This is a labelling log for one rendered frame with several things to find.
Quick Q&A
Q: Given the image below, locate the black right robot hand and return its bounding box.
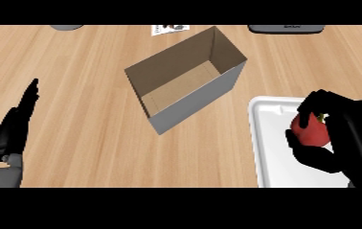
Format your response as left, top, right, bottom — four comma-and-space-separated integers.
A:
284, 89, 362, 189

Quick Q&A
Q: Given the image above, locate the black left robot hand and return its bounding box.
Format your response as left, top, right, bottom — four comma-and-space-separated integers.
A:
0, 78, 42, 164

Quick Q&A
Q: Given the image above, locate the red bell pepper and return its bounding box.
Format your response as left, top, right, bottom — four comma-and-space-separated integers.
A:
290, 112, 331, 149

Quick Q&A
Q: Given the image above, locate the white tray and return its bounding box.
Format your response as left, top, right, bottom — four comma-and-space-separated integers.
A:
247, 95, 353, 189

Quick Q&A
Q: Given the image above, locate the open cardboard box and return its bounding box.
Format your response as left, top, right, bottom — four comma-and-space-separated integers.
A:
123, 25, 248, 136

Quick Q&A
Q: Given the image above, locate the grey round object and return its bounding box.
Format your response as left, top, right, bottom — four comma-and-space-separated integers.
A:
49, 24, 84, 32

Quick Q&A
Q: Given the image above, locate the dark grey flat appliance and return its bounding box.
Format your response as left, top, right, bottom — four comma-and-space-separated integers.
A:
247, 24, 325, 34

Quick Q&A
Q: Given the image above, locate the white printed card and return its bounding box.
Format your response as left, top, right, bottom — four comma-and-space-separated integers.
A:
149, 24, 192, 36

